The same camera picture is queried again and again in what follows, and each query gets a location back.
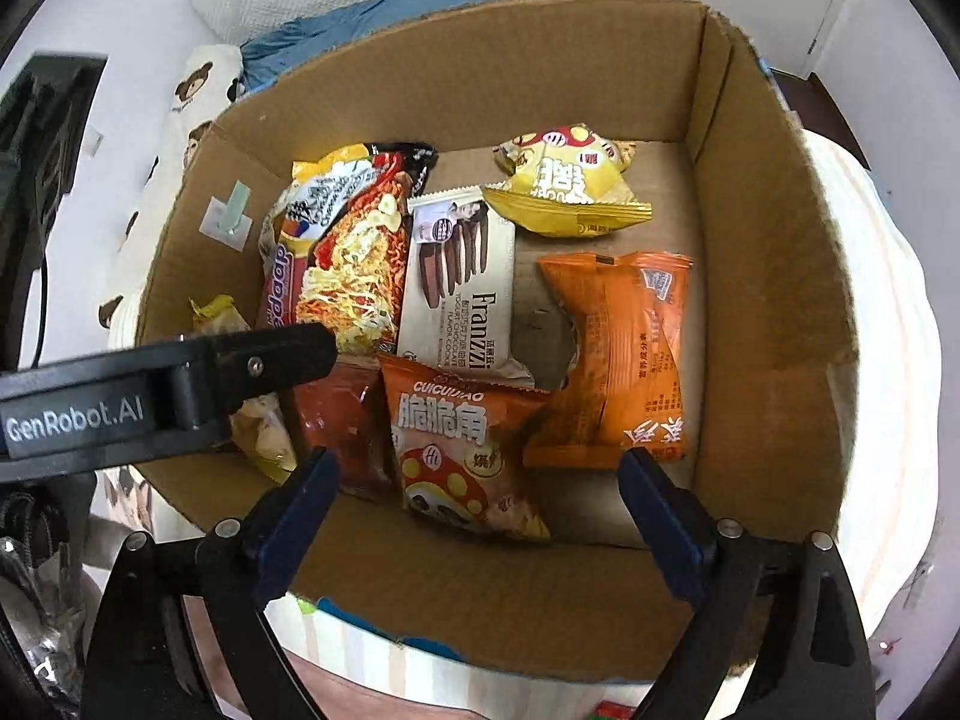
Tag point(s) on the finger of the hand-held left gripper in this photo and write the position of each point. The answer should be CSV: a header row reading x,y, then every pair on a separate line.
x,y
262,364

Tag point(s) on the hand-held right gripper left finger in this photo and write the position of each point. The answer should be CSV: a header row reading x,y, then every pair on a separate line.
x,y
300,521

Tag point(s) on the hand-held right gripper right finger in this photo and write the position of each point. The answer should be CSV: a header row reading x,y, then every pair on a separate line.
x,y
660,532

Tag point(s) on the yellow biscuit bag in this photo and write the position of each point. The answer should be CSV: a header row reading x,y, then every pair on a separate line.
x,y
262,435

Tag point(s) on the red noodle packet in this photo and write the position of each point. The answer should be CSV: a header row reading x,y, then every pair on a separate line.
x,y
279,277

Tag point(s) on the brown glossy snack packet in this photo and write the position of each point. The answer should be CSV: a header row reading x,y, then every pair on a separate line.
x,y
337,427

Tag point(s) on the yellow instant noodle packet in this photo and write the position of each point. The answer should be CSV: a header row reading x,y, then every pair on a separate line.
x,y
352,262

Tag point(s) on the orange panda snack packet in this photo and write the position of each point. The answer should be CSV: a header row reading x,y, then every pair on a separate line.
x,y
457,450

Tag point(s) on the plain orange snack packet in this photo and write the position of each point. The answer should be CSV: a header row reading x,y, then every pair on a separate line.
x,y
622,352

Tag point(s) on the white chocolate cookie packet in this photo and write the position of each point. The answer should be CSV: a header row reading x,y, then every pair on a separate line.
x,y
457,292

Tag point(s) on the cardboard box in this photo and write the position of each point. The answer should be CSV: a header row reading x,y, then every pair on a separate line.
x,y
765,277

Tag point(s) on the yellow panda snack packet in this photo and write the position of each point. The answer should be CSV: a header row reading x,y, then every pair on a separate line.
x,y
562,180

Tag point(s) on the white tape piece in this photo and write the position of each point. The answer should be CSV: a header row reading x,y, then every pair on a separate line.
x,y
225,221

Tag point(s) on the clear plastic bag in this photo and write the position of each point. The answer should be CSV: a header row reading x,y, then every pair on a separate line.
x,y
52,615

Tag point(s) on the bear print pillow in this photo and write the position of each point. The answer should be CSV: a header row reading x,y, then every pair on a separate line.
x,y
191,90

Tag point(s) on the cat print blanket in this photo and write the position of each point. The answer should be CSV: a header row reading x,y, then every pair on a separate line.
x,y
877,315

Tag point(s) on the blue duvet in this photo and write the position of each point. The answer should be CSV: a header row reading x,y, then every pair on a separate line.
x,y
420,7

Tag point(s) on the white wall switch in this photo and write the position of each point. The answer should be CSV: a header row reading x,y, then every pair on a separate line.
x,y
94,140

